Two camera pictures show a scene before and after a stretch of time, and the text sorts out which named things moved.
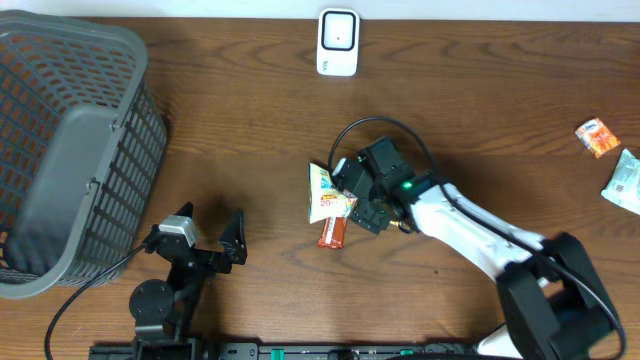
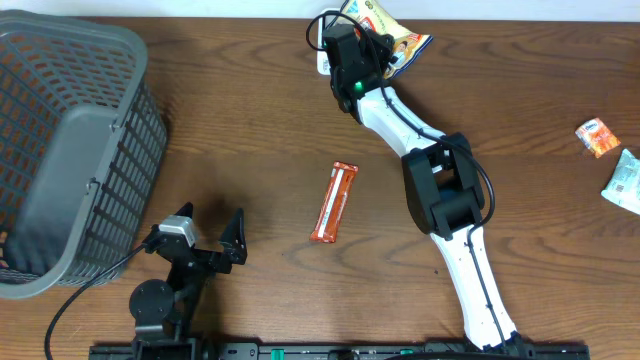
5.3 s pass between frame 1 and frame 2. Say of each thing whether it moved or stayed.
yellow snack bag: moved
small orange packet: stayed
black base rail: stayed
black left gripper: stayed
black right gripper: moved
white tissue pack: stayed
